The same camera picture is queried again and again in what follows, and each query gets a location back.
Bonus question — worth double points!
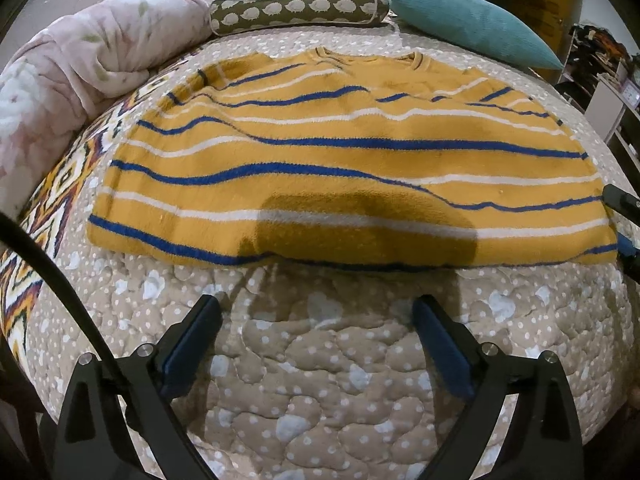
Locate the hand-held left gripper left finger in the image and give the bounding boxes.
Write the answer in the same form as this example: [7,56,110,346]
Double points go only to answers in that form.
[52,294,223,480]

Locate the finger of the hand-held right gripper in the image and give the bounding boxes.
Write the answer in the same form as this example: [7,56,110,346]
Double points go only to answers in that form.
[617,232,640,281]
[602,184,640,221]

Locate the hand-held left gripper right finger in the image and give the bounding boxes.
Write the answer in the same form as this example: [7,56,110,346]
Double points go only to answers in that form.
[412,294,583,480]

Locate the yellow striped knit sweater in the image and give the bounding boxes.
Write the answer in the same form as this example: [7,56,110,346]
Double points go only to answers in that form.
[86,46,621,268]

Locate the white shelf unit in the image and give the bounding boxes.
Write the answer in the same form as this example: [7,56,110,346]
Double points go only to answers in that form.
[582,75,640,201]

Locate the beige dotted quilted bedspread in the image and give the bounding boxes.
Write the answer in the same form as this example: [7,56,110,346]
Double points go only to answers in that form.
[10,25,640,480]

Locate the cluttered shoe rack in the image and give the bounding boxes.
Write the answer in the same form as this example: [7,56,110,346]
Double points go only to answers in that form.
[560,22,631,101]

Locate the geometric patterned blanket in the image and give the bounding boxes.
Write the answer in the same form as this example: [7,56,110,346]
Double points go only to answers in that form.
[0,45,211,356]

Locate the pink floral comforter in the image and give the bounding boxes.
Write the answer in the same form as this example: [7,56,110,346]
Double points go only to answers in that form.
[0,0,256,221]

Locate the olive sheep-print bolster pillow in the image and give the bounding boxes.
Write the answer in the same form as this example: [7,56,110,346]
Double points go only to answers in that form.
[209,0,391,37]

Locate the black cable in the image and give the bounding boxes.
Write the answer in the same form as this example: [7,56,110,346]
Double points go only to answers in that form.
[0,210,216,480]

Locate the teal corduroy pillow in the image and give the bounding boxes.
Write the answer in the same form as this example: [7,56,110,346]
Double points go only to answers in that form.
[387,0,566,72]

